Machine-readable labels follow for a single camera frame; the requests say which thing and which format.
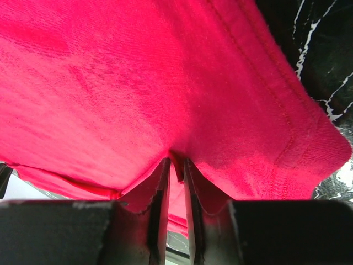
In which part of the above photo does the red t shirt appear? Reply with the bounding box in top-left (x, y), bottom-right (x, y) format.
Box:
top-left (1, 1), bottom-right (352, 235)

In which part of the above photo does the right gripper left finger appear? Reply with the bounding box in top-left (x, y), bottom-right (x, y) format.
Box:
top-left (100, 158), bottom-right (171, 264)

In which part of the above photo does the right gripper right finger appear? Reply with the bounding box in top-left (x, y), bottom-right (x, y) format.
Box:
top-left (184, 158), bottom-right (243, 264)

